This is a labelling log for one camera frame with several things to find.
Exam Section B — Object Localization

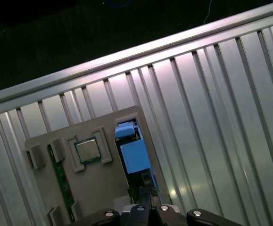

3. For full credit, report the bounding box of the grey parts rack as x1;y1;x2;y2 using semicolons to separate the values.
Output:
24;105;166;226

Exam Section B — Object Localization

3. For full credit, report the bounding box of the hard disk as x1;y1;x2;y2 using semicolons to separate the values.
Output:
114;120;162;205

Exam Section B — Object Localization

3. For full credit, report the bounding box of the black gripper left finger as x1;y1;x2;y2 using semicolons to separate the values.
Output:
76;204;150;226

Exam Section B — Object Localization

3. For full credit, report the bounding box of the green RAM stick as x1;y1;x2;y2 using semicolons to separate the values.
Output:
47;145;77;223

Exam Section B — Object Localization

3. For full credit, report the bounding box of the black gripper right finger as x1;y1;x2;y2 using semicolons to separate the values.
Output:
156;204;225;226

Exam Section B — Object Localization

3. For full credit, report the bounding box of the silver CPU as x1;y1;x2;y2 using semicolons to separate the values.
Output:
74;137;102;163

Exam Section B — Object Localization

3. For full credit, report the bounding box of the thin white floor cable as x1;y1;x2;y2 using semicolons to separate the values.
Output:
202;0;214;24

